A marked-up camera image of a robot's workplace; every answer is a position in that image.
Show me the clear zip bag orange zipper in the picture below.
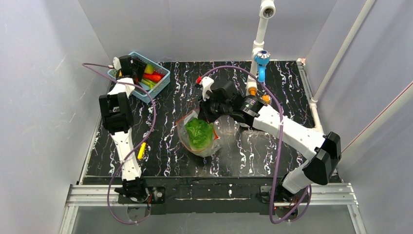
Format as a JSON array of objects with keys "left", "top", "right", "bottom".
[{"left": 176, "top": 108, "right": 221, "bottom": 158}]

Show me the green lettuce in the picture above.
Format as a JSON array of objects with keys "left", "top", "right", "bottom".
[{"left": 185, "top": 118, "right": 214, "bottom": 151}]

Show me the green yellow mango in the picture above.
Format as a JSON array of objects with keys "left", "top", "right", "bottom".
[{"left": 144, "top": 63, "right": 154, "bottom": 75}]

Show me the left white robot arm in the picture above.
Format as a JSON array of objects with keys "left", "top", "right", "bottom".
[{"left": 99, "top": 55, "right": 149, "bottom": 202}]

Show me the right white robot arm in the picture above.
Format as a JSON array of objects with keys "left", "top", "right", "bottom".
[{"left": 196, "top": 77, "right": 341, "bottom": 196}]

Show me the red chili pepper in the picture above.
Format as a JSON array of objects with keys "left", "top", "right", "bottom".
[{"left": 143, "top": 72, "right": 164, "bottom": 83}]

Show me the blue plastic basket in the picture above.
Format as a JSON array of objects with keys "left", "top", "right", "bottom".
[{"left": 108, "top": 52, "right": 170, "bottom": 103}]

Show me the orange pipe fitting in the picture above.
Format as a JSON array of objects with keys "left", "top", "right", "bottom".
[{"left": 247, "top": 87, "right": 271, "bottom": 105}]

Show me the blue pipe fitting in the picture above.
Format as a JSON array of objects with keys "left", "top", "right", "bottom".
[{"left": 254, "top": 50, "right": 271, "bottom": 83}]

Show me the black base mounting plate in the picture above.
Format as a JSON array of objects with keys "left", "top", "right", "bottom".
[{"left": 116, "top": 175, "right": 323, "bottom": 215}]

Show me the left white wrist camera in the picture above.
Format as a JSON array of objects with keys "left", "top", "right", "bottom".
[{"left": 109, "top": 57, "right": 122, "bottom": 70}]

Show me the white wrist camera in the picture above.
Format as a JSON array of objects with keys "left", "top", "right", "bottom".
[
  {"left": 109, "top": 57, "right": 122, "bottom": 70},
  {"left": 196, "top": 77, "right": 214, "bottom": 101}
]

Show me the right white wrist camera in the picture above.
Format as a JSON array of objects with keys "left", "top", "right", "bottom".
[{"left": 196, "top": 77, "right": 214, "bottom": 101}]

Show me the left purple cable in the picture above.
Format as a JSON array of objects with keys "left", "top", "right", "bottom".
[{"left": 82, "top": 63, "right": 157, "bottom": 225}]

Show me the purple cable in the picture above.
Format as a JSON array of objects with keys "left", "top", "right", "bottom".
[
  {"left": 200, "top": 65, "right": 313, "bottom": 225},
  {"left": 82, "top": 63, "right": 157, "bottom": 225}
]

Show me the white pvc pipe frame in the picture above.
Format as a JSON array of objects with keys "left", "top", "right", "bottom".
[{"left": 245, "top": 0, "right": 413, "bottom": 169}]

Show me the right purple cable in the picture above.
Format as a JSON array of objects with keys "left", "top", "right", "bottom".
[{"left": 200, "top": 65, "right": 313, "bottom": 225}]

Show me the aluminium rail frame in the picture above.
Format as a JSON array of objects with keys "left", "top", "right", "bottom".
[{"left": 59, "top": 183, "right": 366, "bottom": 234}]

